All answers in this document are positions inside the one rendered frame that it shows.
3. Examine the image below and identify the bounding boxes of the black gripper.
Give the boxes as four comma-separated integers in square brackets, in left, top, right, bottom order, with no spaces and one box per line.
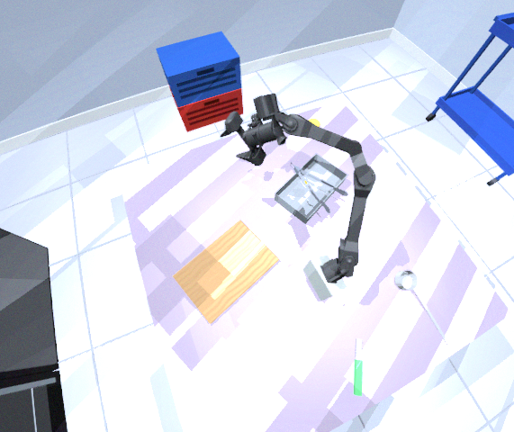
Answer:
[220,112,266,166]

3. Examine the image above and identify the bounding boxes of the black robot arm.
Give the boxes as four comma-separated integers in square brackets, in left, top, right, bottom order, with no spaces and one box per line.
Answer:
[247,93,376,284]

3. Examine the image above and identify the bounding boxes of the light wooden board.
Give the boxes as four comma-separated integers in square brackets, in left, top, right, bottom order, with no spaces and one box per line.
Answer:
[173,220,279,324]

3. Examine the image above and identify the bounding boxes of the silver saucepan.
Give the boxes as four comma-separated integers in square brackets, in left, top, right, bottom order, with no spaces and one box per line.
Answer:
[395,270,450,346]

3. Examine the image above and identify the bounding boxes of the grey metal tongs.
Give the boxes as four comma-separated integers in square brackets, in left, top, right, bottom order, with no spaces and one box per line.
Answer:
[293,166,348,213]

